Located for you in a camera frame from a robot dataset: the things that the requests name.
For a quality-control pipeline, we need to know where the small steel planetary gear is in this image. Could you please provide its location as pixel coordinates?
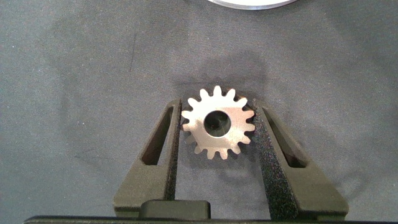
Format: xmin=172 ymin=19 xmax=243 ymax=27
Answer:
xmin=180 ymin=85 xmax=256 ymax=161

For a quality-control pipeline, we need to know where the dark table mat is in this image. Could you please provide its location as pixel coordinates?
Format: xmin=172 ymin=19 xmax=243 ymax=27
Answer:
xmin=0 ymin=0 xmax=398 ymax=224

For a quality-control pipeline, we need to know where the round white pin plate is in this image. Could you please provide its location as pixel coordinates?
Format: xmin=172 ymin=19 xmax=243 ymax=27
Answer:
xmin=206 ymin=0 xmax=298 ymax=11

